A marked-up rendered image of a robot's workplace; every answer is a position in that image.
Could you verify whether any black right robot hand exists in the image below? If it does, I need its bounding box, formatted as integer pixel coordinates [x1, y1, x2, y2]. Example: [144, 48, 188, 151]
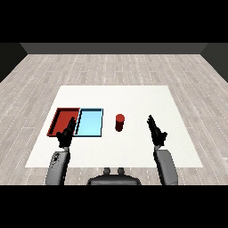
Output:
[146, 114, 168, 147]

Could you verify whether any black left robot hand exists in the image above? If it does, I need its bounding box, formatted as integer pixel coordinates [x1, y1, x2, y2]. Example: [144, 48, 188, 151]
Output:
[55, 117, 77, 149]

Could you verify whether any red shallow open box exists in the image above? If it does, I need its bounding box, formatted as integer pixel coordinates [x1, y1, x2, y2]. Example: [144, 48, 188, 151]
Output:
[46, 107, 81, 138]

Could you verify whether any light blue shallow open box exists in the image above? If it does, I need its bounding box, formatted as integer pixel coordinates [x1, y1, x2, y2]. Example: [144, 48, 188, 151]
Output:
[73, 108, 104, 138]

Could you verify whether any small red can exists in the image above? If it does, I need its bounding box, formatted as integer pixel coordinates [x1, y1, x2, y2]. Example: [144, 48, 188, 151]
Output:
[115, 113, 126, 133]

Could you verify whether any dark grey robot body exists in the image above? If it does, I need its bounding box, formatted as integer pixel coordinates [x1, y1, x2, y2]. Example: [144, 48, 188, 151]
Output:
[86, 167, 143, 186]

